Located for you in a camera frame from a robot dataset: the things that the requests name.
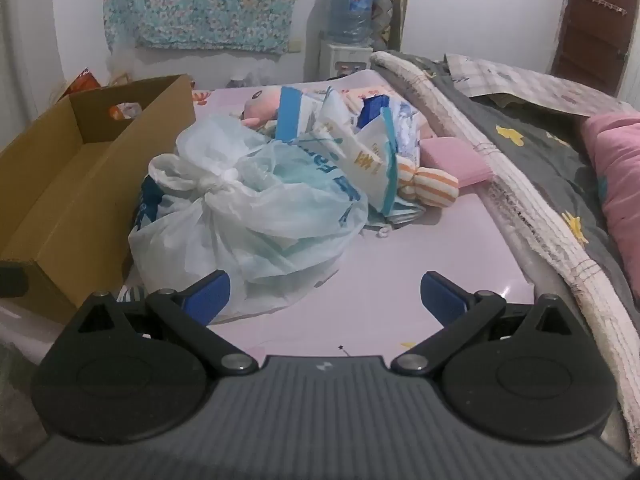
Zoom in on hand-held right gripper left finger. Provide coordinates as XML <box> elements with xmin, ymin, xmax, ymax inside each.
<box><xmin>75</xmin><ymin>270</ymin><xmax>259</xmax><ymax>377</ymax></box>

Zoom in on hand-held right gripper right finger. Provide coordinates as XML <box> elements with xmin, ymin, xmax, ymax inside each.
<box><xmin>391</xmin><ymin>271</ymin><xmax>581</xmax><ymax>376</ymax></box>

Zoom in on white plastic bag blue print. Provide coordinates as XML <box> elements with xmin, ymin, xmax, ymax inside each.
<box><xmin>127</xmin><ymin>115</ymin><xmax>369</xmax><ymax>322</ymax></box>

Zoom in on brown cardboard box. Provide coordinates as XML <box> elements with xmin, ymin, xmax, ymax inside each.
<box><xmin>0</xmin><ymin>74</ymin><xmax>197</xmax><ymax>326</ymax></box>

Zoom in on pink printed mat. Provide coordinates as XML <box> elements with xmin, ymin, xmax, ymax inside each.
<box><xmin>117</xmin><ymin>70</ymin><xmax>537</xmax><ymax>362</ymax></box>

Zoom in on orange striped plush toy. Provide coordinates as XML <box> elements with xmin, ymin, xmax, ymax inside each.
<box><xmin>396</xmin><ymin>156</ymin><xmax>459</xmax><ymax>207</ymax></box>

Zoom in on pink sponge cloth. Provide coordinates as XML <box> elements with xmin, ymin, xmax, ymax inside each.
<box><xmin>419</xmin><ymin>137</ymin><xmax>494</xmax><ymax>187</ymax></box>

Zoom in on white tissue packet gold print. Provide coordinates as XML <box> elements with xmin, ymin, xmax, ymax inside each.
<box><xmin>307</xmin><ymin>107</ymin><xmax>403</xmax><ymax>217</ymax></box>

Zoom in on grey quilt yellow stars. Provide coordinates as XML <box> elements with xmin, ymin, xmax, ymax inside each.
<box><xmin>385</xmin><ymin>50</ymin><xmax>640</xmax><ymax>311</ymax></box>

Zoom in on pink plush toy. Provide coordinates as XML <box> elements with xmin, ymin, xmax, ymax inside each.
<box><xmin>240</xmin><ymin>87</ymin><xmax>288</xmax><ymax>130</ymax></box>

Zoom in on white tissue packet blue edges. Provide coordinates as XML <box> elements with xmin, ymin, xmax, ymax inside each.
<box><xmin>277</xmin><ymin>86</ymin><xmax>328</xmax><ymax>143</ymax></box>

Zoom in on blue and white wipes packet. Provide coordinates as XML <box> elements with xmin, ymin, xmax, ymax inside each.
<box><xmin>359</xmin><ymin>94</ymin><xmax>397</xmax><ymax>127</ymax></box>

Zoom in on red snack bag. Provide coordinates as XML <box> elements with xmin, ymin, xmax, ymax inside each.
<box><xmin>60</xmin><ymin>67</ymin><xmax>104</xmax><ymax>102</ymax></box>

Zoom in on pink pillow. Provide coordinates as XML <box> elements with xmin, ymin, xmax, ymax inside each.
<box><xmin>580</xmin><ymin>112</ymin><xmax>640</xmax><ymax>282</ymax></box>

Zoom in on checked cloth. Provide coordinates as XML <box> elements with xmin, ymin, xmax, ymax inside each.
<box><xmin>445</xmin><ymin>52</ymin><xmax>637</xmax><ymax>119</ymax></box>

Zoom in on white water dispenser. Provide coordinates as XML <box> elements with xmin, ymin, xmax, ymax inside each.
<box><xmin>319</xmin><ymin>40</ymin><xmax>375</xmax><ymax>82</ymax></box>

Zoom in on woven patterned bag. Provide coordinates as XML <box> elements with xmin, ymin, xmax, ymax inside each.
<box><xmin>372</xmin><ymin>0</ymin><xmax>410</xmax><ymax>52</ymax></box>

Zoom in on teal floral cloth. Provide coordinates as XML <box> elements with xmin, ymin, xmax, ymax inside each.
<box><xmin>102</xmin><ymin>0</ymin><xmax>319</xmax><ymax>55</ymax></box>

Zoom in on brown door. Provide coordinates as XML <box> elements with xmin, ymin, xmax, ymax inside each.
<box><xmin>550</xmin><ymin>0</ymin><xmax>640</xmax><ymax>95</ymax></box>

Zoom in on metal hook rack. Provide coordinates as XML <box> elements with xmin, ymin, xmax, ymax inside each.
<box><xmin>576</xmin><ymin>0</ymin><xmax>629</xmax><ymax>15</ymax></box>

